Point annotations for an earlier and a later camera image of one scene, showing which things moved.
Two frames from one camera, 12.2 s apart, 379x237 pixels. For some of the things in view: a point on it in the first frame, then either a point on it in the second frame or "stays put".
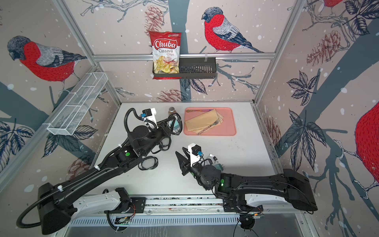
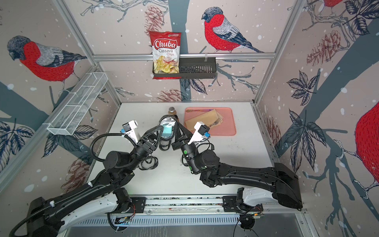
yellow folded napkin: (199, 123) stays put
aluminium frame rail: (149, 56) stays put
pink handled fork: (217, 121) stays put
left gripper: (164, 128) → (146, 146)
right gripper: (185, 167) → (181, 141)
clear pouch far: (148, 163) stays put
